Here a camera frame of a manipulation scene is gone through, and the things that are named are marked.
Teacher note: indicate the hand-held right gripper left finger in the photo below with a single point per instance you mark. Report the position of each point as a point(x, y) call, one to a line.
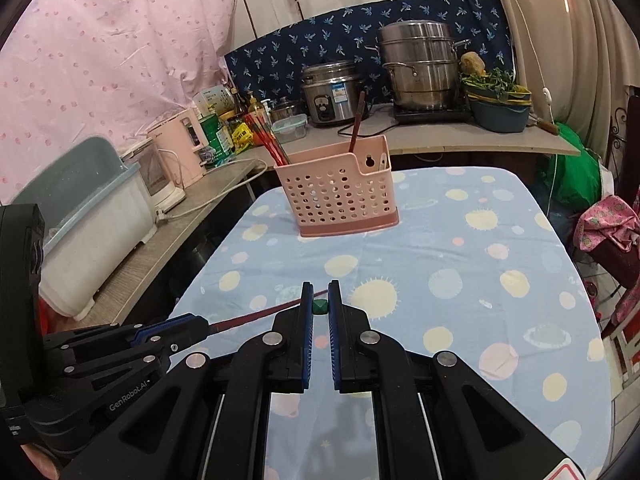
point(307, 340)

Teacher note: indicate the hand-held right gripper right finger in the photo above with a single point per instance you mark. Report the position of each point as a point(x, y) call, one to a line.
point(335, 340)

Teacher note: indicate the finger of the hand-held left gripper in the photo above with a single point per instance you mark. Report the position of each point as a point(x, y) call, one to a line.
point(165, 327)
point(125, 365)

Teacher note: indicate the purple chopstick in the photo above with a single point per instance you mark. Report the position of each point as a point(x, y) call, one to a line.
point(250, 317)

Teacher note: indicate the pink perforated utensil basket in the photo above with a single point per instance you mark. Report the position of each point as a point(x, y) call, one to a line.
point(350, 227)

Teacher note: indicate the maroon chopstick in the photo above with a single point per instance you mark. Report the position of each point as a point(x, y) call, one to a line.
point(280, 153)
point(274, 147)

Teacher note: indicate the red chopstick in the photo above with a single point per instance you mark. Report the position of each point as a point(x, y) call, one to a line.
point(250, 125)
point(260, 128)

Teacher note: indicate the dark brown chopstick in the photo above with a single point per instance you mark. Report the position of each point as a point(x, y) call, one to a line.
point(356, 120)

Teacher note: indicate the person's left hand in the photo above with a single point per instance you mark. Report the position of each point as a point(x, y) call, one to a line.
point(42, 462)

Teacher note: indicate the white storage box grey lid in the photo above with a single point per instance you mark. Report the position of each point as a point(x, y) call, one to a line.
point(100, 240)

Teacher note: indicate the white blender appliance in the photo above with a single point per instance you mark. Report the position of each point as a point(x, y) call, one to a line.
point(160, 185)

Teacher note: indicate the blue printed tablecloth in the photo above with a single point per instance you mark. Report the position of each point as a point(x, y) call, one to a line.
point(440, 240)

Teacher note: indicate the pink electric kettle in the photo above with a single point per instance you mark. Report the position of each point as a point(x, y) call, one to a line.
point(177, 145)

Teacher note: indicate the yellow packet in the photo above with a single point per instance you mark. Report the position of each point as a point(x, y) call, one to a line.
point(241, 137)

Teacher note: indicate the clear plastic food container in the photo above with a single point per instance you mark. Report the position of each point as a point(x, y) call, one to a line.
point(290, 130)

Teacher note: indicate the small steel lidded pot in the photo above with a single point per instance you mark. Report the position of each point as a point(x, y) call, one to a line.
point(286, 110)

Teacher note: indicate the white labelled box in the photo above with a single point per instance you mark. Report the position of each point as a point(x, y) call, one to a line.
point(212, 100)

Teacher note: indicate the dark sauce bottle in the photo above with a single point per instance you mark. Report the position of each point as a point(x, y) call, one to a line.
point(251, 107)

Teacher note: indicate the pink dotted sheet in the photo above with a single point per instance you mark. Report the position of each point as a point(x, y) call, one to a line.
point(100, 60)

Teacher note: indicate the black induction cooktop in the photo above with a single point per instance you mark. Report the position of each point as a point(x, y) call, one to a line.
point(430, 116)

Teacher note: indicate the steel rice cooker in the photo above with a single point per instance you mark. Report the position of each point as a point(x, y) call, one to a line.
point(330, 95)

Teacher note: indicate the blue plastic basin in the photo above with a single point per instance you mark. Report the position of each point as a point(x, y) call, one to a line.
point(500, 117)

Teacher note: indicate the navy floral cloth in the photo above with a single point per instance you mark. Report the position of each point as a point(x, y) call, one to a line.
point(280, 55)

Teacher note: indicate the steel steamer pot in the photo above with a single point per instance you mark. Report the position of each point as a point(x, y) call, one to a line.
point(420, 60)

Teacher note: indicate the green plastic bag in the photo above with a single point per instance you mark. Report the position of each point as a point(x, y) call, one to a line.
point(575, 170)

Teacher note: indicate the pink printed cloth bag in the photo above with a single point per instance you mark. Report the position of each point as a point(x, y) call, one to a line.
point(605, 220)

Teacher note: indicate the green leafy vegetables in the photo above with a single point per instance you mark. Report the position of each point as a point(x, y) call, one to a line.
point(492, 82)

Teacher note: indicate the yellow-brown lumpy root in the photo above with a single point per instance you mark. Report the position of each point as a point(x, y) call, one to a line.
point(472, 63)

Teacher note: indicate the beige curtain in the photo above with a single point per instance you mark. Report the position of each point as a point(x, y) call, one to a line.
point(575, 35)

